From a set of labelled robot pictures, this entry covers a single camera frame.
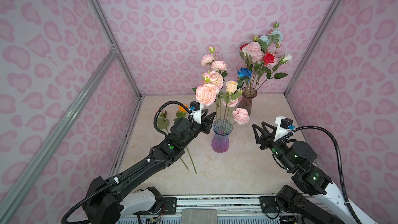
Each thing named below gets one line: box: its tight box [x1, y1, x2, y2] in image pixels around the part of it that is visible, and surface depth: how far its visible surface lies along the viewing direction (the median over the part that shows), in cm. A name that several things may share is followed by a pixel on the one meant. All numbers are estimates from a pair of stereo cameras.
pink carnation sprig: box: [246, 41, 265, 88], surface depth 82 cm
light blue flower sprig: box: [252, 21, 284, 52], surface depth 85 cm
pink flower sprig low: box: [231, 107, 250, 126], surface depth 70 cm
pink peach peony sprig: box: [191, 70, 243, 125], surface depth 51 cm
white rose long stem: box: [256, 52, 293, 91], surface depth 84 cm
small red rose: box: [252, 51, 276, 88], surface depth 77 cm
